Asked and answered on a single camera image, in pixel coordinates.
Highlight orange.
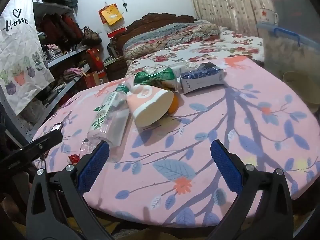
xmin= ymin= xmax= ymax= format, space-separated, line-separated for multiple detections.
xmin=168 ymin=94 xmax=179 ymax=113

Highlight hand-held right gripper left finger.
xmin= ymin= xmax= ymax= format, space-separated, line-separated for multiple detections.
xmin=26 ymin=140 xmax=114 ymax=240

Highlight clear plastic cup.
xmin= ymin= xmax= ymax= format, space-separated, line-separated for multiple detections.
xmin=172 ymin=61 xmax=200 ymax=77

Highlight blue and white carton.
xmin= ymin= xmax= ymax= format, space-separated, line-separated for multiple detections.
xmin=179 ymin=64 xmax=225 ymax=95

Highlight blue-lid clear storage box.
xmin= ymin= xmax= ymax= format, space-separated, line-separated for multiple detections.
xmin=256 ymin=21 xmax=320 ymax=75

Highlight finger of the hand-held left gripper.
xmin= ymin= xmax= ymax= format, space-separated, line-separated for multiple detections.
xmin=25 ymin=129 xmax=63 ymax=158

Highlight red paper bag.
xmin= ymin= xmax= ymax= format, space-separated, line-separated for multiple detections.
xmin=84 ymin=71 xmax=105 ymax=88

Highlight crushed green plastic bottle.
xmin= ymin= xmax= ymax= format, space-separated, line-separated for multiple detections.
xmin=134 ymin=67 xmax=177 ymax=90

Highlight carved wooden headboard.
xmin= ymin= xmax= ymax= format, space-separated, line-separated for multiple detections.
xmin=110 ymin=12 xmax=198 ymax=55

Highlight beige leaf-print curtain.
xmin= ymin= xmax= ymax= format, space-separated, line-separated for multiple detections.
xmin=185 ymin=0 xmax=275 ymax=30

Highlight grey metal shelf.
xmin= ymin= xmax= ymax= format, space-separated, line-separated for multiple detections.
xmin=0 ymin=0 xmax=90 ymax=140

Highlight pink paper cup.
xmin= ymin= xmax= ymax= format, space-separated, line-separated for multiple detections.
xmin=126 ymin=84 xmax=175 ymax=127

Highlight pink printed blanket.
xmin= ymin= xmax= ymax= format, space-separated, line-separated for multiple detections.
xmin=31 ymin=57 xmax=320 ymax=227

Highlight white enamel mug red star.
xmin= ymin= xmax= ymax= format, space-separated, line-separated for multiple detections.
xmin=259 ymin=8 xmax=278 ymax=25

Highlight brown handbag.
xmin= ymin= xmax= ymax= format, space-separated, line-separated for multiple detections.
xmin=82 ymin=26 xmax=102 ymax=46

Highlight dark wooden nightstand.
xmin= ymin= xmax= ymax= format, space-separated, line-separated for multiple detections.
xmin=107 ymin=57 xmax=128 ymax=80

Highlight clear plastic bottle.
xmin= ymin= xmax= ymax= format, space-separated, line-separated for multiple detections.
xmin=87 ymin=82 xmax=131 ymax=147

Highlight pink cloth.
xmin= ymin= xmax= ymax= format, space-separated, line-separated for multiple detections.
xmin=64 ymin=67 xmax=83 ymax=79

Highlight floral bedsheet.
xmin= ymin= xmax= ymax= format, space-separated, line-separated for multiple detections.
xmin=125 ymin=30 xmax=265 ymax=79

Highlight red and yellow wall calendar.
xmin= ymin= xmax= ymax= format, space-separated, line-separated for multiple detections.
xmin=98 ymin=3 xmax=125 ymax=38

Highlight patterned quilt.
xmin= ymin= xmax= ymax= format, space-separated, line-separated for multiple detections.
xmin=122 ymin=21 xmax=221 ymax=59

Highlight red bags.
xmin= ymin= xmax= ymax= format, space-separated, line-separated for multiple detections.
xmin=40 ymin=14 xmax=83 ymax=45

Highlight beige round bin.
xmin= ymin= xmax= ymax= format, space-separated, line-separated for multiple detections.
xmin=282 ymin=71 xmax=318 ymax=113

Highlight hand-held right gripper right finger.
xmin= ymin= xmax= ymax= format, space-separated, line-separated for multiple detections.
xmin=210 ymin=139 xmax=293 ymax=240

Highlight white printed tote bag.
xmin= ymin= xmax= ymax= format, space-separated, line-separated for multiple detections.
xmin=0 ymin=0 xmax=55 ymax=115

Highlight small clear bottle red cap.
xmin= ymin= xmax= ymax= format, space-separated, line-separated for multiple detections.
xmin=79 ymin=140 xmax=123 ymax=163

